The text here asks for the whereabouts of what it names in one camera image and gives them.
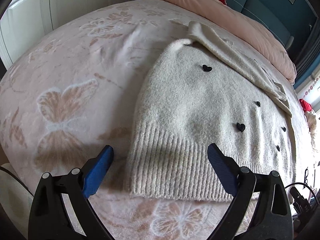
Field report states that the red cloth by window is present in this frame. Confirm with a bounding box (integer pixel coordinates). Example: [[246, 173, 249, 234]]
[[299, 99, 313, 112]]

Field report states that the cream cloth by window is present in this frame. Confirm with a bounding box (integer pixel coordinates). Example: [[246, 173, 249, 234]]
[[305, 110, 318, 138]]

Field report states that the cream knitted sweater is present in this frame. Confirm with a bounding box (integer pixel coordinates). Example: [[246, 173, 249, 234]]
[[125, 22, 296, 202]]

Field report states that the white wardrobe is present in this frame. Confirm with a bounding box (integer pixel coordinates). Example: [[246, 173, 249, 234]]
[[1, 0, 131, 69]]

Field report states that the pink butterfly bed blanket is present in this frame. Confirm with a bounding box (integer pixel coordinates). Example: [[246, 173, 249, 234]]
[[1, 0, 313, 239]]

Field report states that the grey blue curtain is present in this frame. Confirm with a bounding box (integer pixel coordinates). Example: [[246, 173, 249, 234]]
[[293, 18, 319, 79]]

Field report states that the pink rolled duvet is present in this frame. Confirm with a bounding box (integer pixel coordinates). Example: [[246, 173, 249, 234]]
[[163, 0, 297, 84]]

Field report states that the teal upholstered headboard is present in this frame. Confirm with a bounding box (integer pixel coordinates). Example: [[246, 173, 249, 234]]
[[226, 0, 317, 58]]

